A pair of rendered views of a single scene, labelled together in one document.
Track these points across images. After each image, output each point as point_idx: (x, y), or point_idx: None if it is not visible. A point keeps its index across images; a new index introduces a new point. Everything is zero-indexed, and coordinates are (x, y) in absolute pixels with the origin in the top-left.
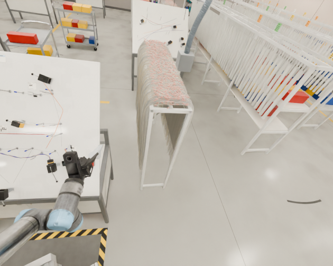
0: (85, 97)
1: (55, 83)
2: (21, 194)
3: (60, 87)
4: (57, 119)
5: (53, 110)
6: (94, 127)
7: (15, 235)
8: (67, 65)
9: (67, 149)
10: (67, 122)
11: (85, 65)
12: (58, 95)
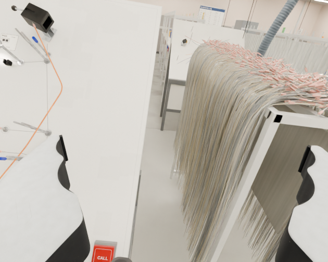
0: (119, 76)
1: (60, 40)
2: None
3: (68, 49)
4: (42, 121)
5: (38, 97)
6: (129, 151)
7: None
8: (95, 7)
9: (26, 158)
10: (66, 130)
11: (131, 9)
12: (60, 65)
